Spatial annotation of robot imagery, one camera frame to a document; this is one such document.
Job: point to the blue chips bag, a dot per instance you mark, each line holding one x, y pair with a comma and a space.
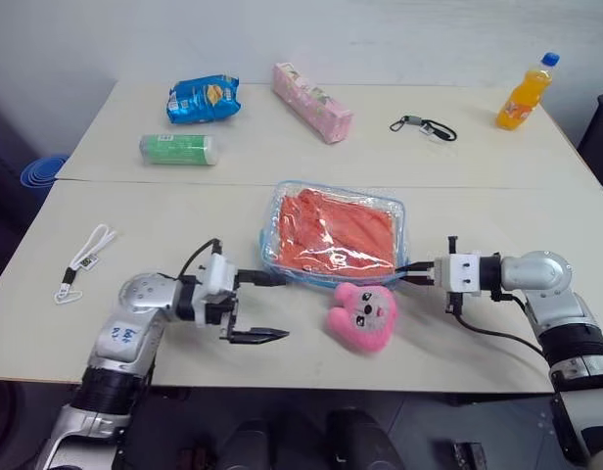
203, 100

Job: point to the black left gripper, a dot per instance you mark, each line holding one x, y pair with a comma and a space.
227, 313

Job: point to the green wrapped roll pack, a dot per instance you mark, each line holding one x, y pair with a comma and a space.
176, 150

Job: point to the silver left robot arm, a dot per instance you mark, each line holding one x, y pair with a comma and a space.
135, 294

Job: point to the pink plush toy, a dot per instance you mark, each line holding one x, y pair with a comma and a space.
362, 315

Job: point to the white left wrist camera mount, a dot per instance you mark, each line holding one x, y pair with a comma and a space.
218, 275

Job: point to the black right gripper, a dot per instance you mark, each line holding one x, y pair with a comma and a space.
453, 302

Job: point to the orange soda bottle blue cap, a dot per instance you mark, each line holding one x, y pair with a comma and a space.
519, 100

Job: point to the dark rounded shape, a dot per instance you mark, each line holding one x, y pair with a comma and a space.
252, 445
360, 440

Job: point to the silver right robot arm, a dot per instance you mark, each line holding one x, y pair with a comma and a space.
536, 274

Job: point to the orange cloth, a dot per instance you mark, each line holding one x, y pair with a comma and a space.
331, 230

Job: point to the long pink patterned box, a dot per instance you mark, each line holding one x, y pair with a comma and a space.
311, 103

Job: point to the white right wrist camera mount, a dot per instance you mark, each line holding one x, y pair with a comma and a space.
460, 274

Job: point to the clear plastic pouch blue trim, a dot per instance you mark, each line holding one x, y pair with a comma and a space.
340, 196

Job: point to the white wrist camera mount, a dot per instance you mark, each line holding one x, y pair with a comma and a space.
218, 275
460, 274

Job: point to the dark chair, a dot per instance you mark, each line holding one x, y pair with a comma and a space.
600, 142

